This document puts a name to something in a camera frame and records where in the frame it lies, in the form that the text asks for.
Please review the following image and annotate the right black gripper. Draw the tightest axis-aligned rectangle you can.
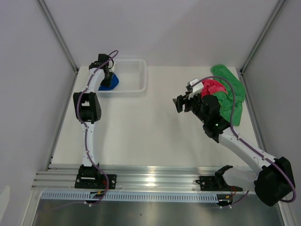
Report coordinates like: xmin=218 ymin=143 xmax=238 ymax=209
xmin=172 ymin=90 xmax=208 ymax=124

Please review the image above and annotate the blue towel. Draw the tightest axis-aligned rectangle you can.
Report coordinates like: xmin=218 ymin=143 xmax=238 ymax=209
xmin=98 ymin=73 xmax=119 ymax=91

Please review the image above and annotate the white plastic basket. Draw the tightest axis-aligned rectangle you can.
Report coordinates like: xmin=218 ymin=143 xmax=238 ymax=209
xmin=98 ymin=59 xmax=148 ymax=97

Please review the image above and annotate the green towel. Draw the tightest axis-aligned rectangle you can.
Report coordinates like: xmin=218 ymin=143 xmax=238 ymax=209
xmin=211 ymin=65 xmax=246 ymax=126

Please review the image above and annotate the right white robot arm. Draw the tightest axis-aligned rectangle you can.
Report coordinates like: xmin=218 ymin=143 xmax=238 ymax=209
xmin=173 ymin=94 xmax=297 ymax=206

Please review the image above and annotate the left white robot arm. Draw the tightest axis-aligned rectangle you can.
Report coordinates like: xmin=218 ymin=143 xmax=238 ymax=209
xmin=73 ymin=54 xmax=114 ymax=174

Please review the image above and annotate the pink towel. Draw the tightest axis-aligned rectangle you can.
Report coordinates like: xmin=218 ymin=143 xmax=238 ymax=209
xmin=201 ymin=79 xmax=228 ymax=96

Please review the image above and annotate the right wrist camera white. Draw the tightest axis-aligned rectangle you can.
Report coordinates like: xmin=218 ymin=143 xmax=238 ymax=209
xmin=186 ymin=79 xmax=204 ymax=99

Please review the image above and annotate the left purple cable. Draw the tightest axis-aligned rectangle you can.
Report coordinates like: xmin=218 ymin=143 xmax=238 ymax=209
xmin=77 ymin=49 xmax=119 ymax=209

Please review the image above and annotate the left aluminium corner post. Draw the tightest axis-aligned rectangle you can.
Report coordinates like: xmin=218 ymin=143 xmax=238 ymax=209
xmin=36 ymin=0 xmax=79 ymax=73

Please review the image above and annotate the aluminium corner post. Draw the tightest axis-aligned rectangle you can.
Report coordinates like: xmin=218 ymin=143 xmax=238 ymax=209
xmin=36 ymin=0 xmax=79 ymax=73
xmin=239 ymin=0 xmax=288 ymax=76

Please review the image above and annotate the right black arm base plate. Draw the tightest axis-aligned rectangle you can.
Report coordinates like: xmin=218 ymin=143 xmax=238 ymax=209
xmin=195 ymin=165 xmax=243 ymax=192

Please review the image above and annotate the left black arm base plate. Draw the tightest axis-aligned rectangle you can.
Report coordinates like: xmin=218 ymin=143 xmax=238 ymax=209
xmin=74 ymin=174 xmax=117 ymax=189

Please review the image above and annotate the aluminium rail frame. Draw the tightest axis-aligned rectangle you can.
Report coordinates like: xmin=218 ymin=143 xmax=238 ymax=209
xmin=32 ymin=164 xmax=288 ymax=195

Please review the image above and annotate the white slotted cable duct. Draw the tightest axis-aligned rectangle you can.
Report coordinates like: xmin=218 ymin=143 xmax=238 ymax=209
xmin=40 ymin=190 xmax=219 ymax=203

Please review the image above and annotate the right aluminium corner post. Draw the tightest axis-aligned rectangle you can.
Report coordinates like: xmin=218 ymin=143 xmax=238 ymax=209
xmin=239 ymin=0 xmax=288 ymax=76

